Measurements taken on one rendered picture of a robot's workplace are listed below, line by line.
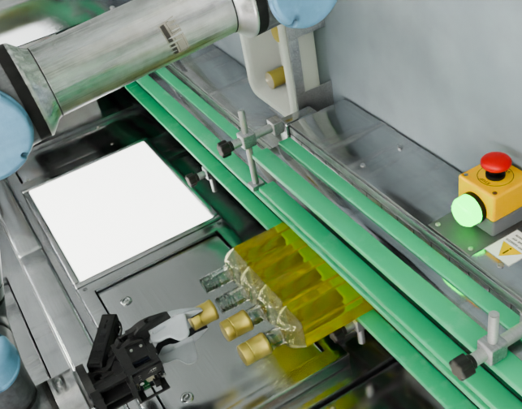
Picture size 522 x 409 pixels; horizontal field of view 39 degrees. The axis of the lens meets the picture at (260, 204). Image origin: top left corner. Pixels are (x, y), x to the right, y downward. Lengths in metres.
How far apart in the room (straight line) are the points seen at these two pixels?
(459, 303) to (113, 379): 0.52
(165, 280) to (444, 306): 0.67
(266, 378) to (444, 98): 0.54
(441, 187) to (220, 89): 0.69
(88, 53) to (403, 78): 0.54
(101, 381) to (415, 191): 0.55
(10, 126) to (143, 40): 0.18
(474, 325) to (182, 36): 0.50
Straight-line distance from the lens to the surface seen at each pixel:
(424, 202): 1.10
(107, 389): 1.14
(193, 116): 1.62
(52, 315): 1.50
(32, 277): 1.61
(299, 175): 1.21
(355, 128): 1.27
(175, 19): 0.87
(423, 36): 1.11
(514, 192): 1.02
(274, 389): 1.23
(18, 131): 0.83
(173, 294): 1.44
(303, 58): 1.34
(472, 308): 0.98
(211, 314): 1.19
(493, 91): 1.04
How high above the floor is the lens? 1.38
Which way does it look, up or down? 18 degrees down
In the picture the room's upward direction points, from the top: 116 degrees counter-clockwise
